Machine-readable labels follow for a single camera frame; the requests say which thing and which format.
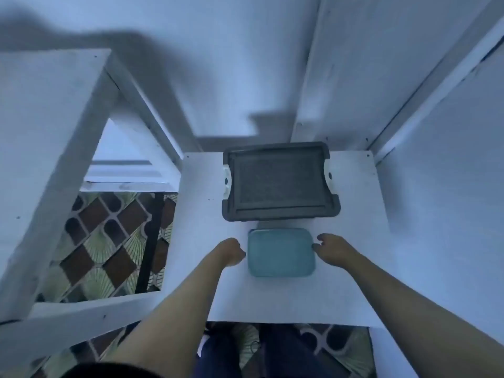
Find dark brown storage box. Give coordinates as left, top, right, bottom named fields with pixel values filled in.
left=221, top=142, right=342, bottom=222

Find person's left forearm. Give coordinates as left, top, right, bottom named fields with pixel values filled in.
left=110, top=259, right=229, bottom=378

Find person's left hand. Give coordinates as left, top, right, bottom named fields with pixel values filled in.
left=213, top=237, right=247, bottom=270

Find teal container lid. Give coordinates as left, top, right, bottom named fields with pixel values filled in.
left=248, top=227, right=317, bottom=278

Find person's right forearm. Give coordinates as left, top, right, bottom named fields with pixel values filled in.
left=345, top=256, right=504, bottom=378

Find grey storage box lid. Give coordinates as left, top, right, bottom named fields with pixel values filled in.
left=223, top=142, right=341, bottom=222

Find person's dark trousers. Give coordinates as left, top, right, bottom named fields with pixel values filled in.
left=191, top=322, right=316, bottom=378

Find person's right hand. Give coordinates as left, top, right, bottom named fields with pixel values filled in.
left=312, top=234, right=364, bottom=271

